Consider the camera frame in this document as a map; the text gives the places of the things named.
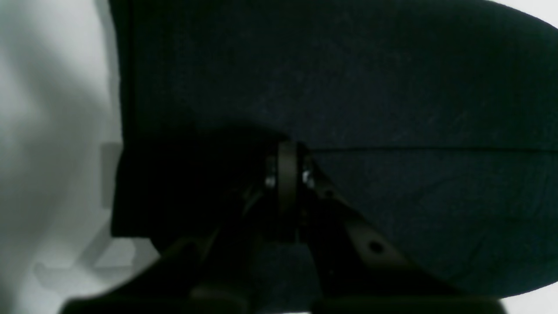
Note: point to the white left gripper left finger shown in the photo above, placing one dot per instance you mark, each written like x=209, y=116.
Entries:
x=210, y=243

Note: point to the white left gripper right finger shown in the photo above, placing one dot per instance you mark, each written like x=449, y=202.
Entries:
x=359, y=270

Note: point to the black T-shirt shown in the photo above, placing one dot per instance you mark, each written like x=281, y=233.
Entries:
x=436, y=119

